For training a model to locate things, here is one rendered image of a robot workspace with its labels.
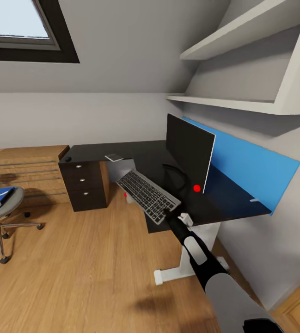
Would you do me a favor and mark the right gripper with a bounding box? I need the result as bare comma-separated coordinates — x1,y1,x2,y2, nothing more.
164,209,186,235

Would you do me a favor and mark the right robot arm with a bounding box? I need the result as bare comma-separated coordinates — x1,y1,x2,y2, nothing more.
164,209,285,333

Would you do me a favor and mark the notebook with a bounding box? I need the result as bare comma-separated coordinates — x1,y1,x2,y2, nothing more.
105,153,122,162

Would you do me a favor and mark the swivel chair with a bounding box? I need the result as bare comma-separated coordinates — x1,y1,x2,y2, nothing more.
0,186,43,264

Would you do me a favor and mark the keyboard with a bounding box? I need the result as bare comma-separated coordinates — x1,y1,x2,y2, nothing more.
115,169,181,225

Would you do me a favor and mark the monitor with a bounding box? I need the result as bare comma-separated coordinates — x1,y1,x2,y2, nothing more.
163,113,216,194

